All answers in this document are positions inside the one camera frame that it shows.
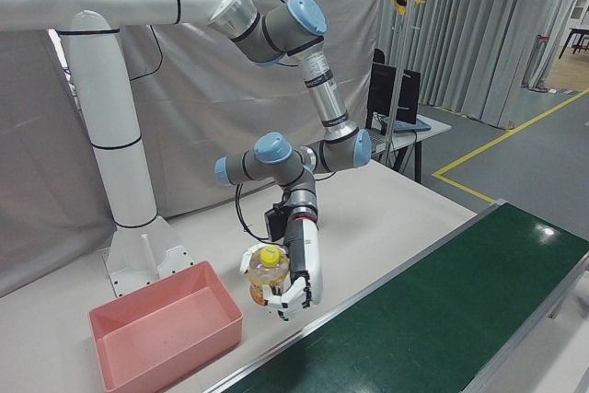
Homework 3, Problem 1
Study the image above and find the yellow-capped drink bottle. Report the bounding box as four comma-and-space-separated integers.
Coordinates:
245, 247, 292, 307

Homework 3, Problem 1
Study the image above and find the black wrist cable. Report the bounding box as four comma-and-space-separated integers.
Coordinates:
234, 179, 277, 241

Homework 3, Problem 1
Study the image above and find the grey pleated curtain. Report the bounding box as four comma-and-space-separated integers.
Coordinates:
379, 0, 589, 130

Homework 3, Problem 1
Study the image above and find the white desk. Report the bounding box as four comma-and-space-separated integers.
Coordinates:
366, 104, 454, 183

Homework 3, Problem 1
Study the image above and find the black stand cable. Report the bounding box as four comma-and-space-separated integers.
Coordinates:
128, 23, 163, 82

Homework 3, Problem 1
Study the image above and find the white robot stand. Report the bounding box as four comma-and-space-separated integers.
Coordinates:
0, 0, 248, 301

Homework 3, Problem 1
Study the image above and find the black monitor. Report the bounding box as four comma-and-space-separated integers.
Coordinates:
397, 68, 422, 126
369, 61, 398, 130

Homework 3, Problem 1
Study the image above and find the pink plastic basket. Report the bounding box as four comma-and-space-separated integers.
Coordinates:
87, 260, 245, 393

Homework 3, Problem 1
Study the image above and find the green belt conveyor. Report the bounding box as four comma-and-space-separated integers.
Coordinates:
199, 198, 589, 393

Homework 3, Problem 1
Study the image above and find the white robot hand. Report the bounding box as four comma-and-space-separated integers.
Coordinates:
238, 220, 324, 323

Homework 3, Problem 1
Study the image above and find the grey backdrop cloth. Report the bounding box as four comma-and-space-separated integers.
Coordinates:
0, 0, 386, 297

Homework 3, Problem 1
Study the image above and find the black side table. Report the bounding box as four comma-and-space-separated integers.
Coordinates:
558, 26, 589, 62

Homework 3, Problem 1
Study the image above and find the blue-grey laptop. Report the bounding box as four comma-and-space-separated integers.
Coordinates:
394, 116, 433, 135

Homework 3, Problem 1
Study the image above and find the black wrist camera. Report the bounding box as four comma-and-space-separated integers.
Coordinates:
263, 205, 290, 243

